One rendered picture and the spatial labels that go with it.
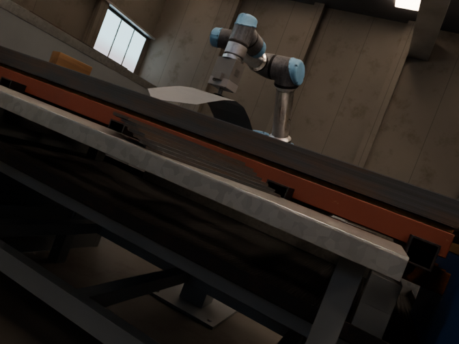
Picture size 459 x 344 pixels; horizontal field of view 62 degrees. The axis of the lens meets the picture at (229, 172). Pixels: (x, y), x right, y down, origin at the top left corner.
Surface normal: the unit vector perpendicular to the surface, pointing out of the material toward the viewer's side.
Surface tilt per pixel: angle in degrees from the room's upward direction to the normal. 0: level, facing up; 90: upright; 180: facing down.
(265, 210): 90
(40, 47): 90
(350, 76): 90
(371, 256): 90
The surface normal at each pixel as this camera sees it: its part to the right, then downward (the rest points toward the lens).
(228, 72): -0.54, -0.18
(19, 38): 0.86, 0.34
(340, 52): -0.34, -0.11
